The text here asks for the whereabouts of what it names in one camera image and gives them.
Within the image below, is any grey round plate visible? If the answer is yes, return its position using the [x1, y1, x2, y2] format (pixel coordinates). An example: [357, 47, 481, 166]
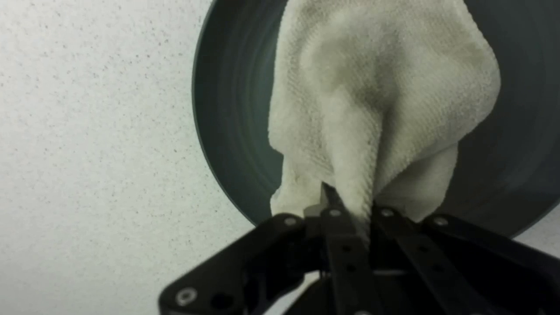
[190, 0, 560, 240]

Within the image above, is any white cloth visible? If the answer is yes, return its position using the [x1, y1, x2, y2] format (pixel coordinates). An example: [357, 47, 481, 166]
[266, 0, 504, 228]

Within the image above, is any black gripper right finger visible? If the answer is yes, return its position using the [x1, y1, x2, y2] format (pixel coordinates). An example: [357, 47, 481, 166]
[371, 201, 560, 315]

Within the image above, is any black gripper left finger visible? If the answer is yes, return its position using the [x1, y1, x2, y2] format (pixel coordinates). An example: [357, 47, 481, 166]
[155, 182, 383, 315]

